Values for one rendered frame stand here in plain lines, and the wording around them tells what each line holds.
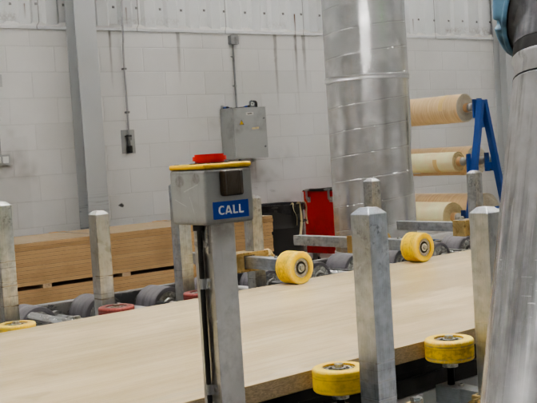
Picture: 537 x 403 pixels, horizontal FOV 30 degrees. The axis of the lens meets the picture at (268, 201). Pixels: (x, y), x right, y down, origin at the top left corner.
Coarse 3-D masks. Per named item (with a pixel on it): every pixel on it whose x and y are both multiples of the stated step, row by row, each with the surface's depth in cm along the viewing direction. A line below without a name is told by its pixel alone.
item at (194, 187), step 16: (176, 176) 117; (192, 176) 115; (208, 176) 113; (176, 192) 117; (192, 192) 115; (208, 192) 113; (176, 208) 118; (192, 208) 115; (208, 208) 113; (176, 224) 118; (192, 224) 116; (208, 224) 114
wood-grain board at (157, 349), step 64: (448, 256) 282; (128, 320) 206; (192, 320) 201; (256, 320) 196; (320, 320) 192; (448, 320) 183; (0, 384) 153; (64, 384) 150; (128, 384) 148; (192, 384) 145; (256, 384) 143
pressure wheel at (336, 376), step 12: (312, 372) 147; (324, 372) 145; (336, 372) 144; (348, 372) 144; (312, 384) 148; (324, 384) 145; (336, 384) 144; (348, 384) 144; (336, 396) 147; (348, 396) 147
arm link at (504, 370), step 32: (512, 0) 95; (512, 32) 97; (512, 64) 97; (512, 96) 95; (512, 128) 93; (512, 160) 92; (512, 192) 91; (512, 224) 90; (512, 256) 90; (512, 288) 89; (512, 320) 88; (512, 352) 87; (512, 384) 87
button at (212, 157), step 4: (196, 156) 117; (200, 156) 116; (204, 156) 116; (208, 156) 116; (212, 156) 116; (216, 156) 116; (220, 156) 116; (224, 156) 117; (196, 160) 116; (200, 160) 116; (204, 160) 116; (208, 160) 116; (212, 160) 116; (216, 160) 116; (220, 160) 117; (224, 160) 118
